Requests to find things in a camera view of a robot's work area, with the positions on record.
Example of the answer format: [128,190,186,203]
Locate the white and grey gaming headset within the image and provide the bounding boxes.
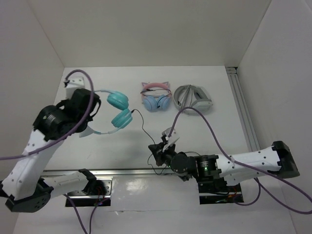
[174,84,213,113]

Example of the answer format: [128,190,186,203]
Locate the pink and blue cat-ear headphones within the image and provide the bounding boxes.
[140,81,172,112]

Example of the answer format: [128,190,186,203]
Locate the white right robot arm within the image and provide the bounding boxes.
[148,141,300,191]

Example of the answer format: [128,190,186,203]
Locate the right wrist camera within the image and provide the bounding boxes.
[162,127,180,152]

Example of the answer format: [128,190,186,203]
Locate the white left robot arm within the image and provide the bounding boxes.
[0,88,106,213]

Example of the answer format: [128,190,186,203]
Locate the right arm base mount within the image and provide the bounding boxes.
[198,183,244,205]

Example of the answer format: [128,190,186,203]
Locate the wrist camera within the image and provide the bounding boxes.
[65,77,85,99]
[162,127,180,152]

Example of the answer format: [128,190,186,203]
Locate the black audio cable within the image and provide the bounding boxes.
[131,108,174,176]

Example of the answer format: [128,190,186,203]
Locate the aluminium table edge rail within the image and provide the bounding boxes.
[41,168,175,177]

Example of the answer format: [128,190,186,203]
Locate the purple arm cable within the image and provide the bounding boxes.
[0,69,95,234]
[170,107,312,215]

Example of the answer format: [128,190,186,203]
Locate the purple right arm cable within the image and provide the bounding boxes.
[170,107,312,215]

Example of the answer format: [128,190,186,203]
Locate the aluminium side rail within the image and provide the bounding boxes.
[225,67,260,151]

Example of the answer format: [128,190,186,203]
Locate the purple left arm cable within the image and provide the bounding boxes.
[0,69,95,234]

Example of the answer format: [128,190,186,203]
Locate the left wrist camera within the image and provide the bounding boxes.
[65,77,85,99]

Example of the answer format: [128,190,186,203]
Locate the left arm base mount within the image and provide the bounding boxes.
[67,176,113,207]

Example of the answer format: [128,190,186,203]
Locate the teal cat-ear headphones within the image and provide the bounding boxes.
[79,89,133,138]

